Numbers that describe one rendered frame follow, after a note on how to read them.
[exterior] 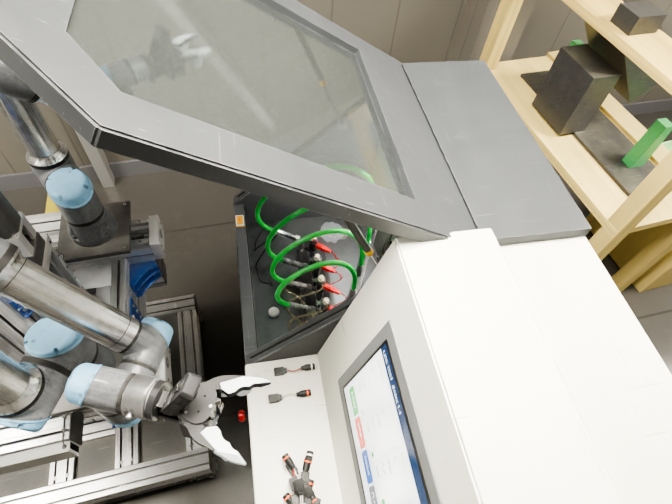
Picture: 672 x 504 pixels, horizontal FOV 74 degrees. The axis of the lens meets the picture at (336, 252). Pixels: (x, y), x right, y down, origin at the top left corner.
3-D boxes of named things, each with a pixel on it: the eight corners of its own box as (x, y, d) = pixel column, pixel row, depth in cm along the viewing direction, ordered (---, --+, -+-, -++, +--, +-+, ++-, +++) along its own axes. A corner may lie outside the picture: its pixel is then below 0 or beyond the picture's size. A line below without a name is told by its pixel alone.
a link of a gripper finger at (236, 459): (247, 472, 78) (217, 432, 82) (246, 460, 73) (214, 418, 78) (232, 485, 76) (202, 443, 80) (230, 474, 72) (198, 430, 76)
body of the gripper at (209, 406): (227, 406, 87) (168, 392, 88) (224, 386, 81) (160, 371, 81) (213, 445, 82) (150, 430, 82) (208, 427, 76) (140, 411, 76)
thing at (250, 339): (237, 230, 185) (233, 204, 172) (248, 229, 186) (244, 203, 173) (248, 373, 151) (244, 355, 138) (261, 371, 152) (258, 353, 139)
